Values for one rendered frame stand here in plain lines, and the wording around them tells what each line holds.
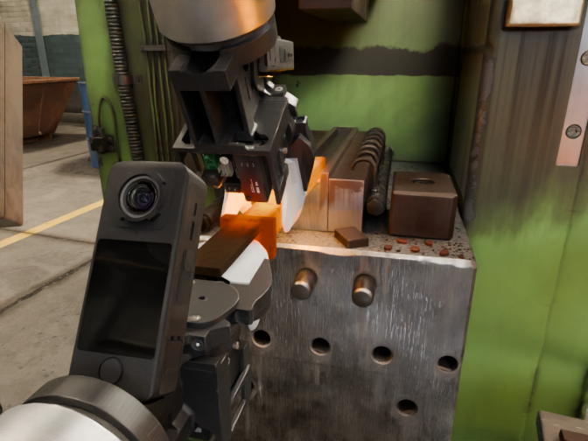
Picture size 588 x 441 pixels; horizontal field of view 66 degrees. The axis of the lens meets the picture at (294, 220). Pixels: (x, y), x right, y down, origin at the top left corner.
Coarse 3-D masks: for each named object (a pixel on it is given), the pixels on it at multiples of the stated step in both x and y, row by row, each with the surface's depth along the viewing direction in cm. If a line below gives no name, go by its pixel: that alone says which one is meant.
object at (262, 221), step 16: (320, 160) 64; (320, 176) 64; (272, 192) 48; (256, 208) 42; (272, 208) 42; (224, 224) 38; (240, 224) 37; (256, 224) 37; (272, 224) 37; (208, 240) 33; (224, 240) 33; (240, 240) 33; (256, 240) 38; (272, 240) 37; (208, 256) 30; (224, 256) 30; (272, 256) 38; (208, 272) 29; (224, 272) 30
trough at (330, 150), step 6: (336, 132) 97; (342, 132) 99; (348, 132) 98; (330, 138) 89; (336, 138) 94; (342, 138) 94; (324, 144) 83; (330, 144) 88; (336, 144) 88; (318, 150) 78; (324, 150) 82; (330, 150) 82; (336, 150) 82; (318, 156) 77; (324, 156) 78; (330, 156) 78; (318, 180) 63
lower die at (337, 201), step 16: (336, 128) 98; (352, 128) 98; (320, 144) 80; (352, 144) 84; (336, 160) 68; (352, 160) 72; (336, 176) 62; (352, 176) 62; (368, 176) 69; (320, 192) 62; (336, 192) 62; (352, 192) 61; (304, 208) 64; (320, 208) 63; (336, 208) 62; (352, 208) 62; (304, 224) 64; (320, 224) 64; (336, 224) 63; (352, 224) 63
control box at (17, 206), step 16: (0, 32) 61; (0, 48) 61; (16, 48) 66; (0, 64) 61; (16, 64) 66; (0, 80) 60; (16, 80) 65; (0, 96) 60; (16, 96) 65; (0, 112) 60; (16, 112) 65; (0, 128) 59; (16, 128) 64; (0, 144) 59; (16, 144) 64; (0, 160) 58; (16, 160) 63; (0, 176) 58; (16, 176) 63; (0, 192) 58; (16, 192) 63; (0, 208) 57; (16, 208) 62; (0, 224) 62; (16, 224) 63
